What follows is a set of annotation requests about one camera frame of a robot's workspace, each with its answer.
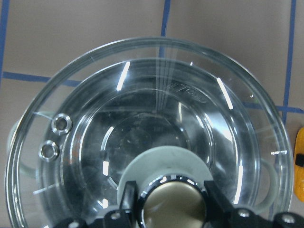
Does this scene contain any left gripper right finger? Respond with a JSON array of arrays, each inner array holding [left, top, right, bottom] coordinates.
[[204, 180, 234, 214]]

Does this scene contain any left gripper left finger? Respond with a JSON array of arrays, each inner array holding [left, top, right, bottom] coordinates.
[[119, 181, 138, 211]]

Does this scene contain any glass pot lid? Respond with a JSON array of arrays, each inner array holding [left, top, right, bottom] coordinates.
[[5, 38, 293, 228]]

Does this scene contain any yellow corn cob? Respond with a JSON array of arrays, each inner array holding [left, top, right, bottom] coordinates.
[[294, 127, 304, 202]]

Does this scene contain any pale green electric pot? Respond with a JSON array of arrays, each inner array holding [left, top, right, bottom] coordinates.
[[19, 109, 278, 215]]

